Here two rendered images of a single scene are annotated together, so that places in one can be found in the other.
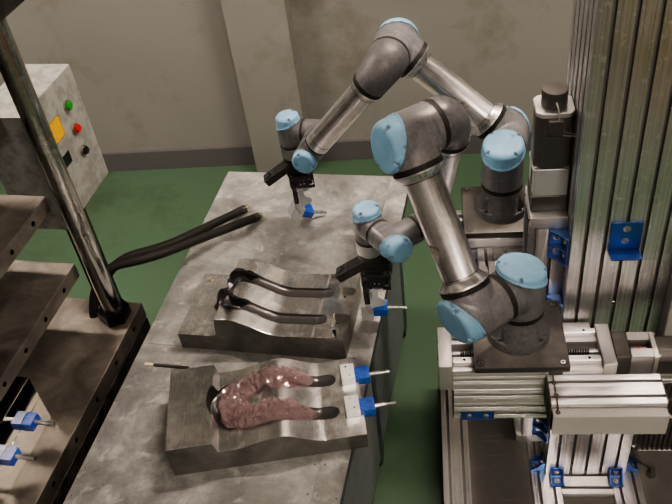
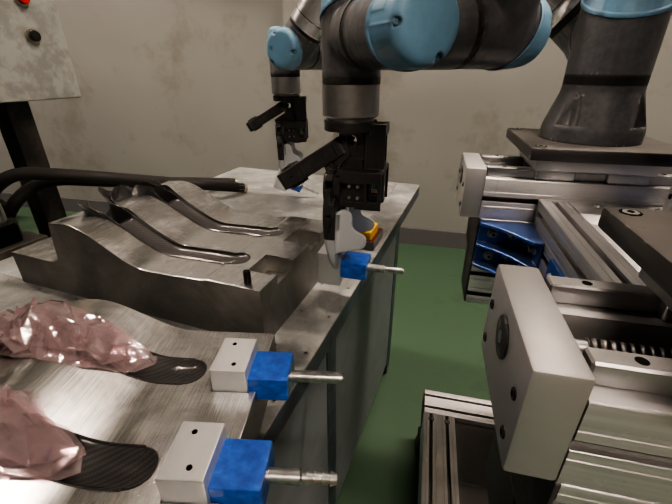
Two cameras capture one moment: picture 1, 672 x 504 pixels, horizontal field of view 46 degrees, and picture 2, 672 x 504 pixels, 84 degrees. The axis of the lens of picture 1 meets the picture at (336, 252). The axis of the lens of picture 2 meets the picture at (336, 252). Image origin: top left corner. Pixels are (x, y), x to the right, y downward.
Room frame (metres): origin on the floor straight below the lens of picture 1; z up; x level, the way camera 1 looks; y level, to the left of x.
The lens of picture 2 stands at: (1.11, -0.11, 1.15)
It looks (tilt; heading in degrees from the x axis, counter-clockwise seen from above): 26 degrees down; 4
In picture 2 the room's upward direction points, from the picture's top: straight up
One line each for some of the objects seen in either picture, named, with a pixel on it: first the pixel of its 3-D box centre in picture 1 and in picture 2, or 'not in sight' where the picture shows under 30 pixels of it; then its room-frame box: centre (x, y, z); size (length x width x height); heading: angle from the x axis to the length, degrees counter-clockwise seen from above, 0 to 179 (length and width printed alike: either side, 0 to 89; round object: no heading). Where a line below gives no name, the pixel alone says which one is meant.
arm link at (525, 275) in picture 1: (518, 285); not in sight; (1.30, -0.41, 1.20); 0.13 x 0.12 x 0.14; 117
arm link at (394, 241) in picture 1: (395, 239); (410, 29); (1.56, -0.16, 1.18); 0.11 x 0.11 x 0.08; 27
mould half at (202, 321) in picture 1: (270, 305); (178, 239); (1.71, 0.22, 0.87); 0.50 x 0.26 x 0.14; 73
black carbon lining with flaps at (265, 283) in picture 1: (271, 296); (175, 217); (1.69, 0.21, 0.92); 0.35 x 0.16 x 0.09; 73
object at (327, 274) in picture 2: (384, 307); (361, 266); (1.63, -0.12, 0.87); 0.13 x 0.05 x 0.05; 79
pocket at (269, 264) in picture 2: (340, 325); (271, 275); (1.58, 0.02, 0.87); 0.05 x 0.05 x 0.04; 73
